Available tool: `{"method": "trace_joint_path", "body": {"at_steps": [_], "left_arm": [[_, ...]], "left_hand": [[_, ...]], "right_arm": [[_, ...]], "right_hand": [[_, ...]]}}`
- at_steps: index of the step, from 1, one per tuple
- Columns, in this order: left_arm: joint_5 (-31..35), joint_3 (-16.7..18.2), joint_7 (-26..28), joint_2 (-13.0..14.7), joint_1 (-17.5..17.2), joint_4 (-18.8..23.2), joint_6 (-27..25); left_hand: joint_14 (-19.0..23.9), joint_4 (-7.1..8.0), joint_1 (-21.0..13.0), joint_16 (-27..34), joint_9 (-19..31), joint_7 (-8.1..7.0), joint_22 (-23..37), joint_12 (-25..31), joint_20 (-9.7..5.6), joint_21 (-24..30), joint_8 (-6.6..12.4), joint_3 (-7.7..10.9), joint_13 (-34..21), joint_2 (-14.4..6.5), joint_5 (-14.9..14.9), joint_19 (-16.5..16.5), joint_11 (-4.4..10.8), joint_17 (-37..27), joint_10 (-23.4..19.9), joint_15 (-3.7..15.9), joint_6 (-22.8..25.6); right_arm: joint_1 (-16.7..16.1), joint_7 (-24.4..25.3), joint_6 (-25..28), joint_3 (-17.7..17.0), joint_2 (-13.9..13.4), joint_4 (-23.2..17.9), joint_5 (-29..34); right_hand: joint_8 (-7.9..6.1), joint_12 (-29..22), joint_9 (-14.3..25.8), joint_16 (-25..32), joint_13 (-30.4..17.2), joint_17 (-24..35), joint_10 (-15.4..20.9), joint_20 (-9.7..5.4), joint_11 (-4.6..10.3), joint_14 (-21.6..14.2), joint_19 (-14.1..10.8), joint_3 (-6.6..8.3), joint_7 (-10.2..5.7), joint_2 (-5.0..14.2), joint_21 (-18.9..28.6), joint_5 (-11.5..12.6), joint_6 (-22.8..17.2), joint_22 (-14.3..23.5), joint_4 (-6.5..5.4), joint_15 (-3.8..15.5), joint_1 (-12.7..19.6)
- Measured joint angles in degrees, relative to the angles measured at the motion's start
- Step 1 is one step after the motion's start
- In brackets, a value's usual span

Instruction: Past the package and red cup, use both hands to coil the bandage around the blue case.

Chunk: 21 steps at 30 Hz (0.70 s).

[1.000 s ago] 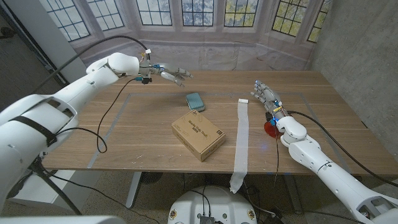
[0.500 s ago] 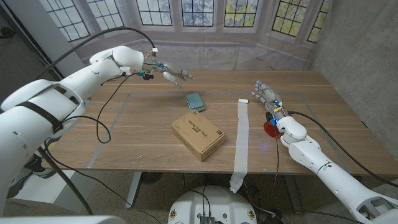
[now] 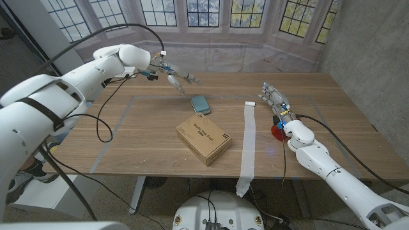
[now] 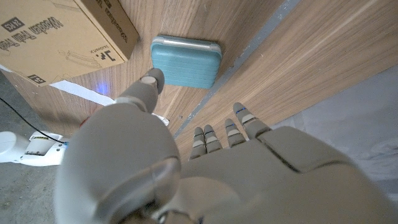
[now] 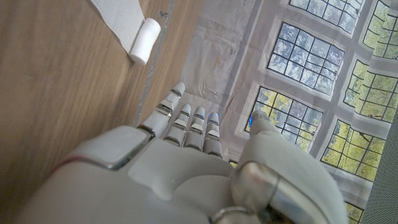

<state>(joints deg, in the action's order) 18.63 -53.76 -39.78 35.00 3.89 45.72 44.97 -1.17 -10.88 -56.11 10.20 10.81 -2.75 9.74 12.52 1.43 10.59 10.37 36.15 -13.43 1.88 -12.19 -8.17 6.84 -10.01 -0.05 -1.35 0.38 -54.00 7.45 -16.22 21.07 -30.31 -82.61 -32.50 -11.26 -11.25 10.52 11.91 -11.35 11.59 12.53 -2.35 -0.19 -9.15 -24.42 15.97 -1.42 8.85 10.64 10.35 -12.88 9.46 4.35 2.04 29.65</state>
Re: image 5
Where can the white gauze bandage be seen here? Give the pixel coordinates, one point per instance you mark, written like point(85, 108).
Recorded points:
point(124, 21)

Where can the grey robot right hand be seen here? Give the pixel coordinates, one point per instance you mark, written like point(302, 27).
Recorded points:
point(155, 186)

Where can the printed window backdrop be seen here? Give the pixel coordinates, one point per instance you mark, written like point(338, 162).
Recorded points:
point(280, 46)

